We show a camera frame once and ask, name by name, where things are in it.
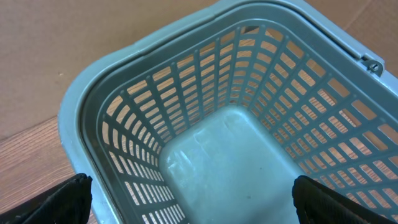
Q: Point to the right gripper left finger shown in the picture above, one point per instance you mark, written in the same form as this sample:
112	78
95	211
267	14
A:
67	202

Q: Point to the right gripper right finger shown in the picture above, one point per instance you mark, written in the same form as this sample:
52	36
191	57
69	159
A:
317	204

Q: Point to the grey plastic basket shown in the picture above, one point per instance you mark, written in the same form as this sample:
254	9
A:
211	118

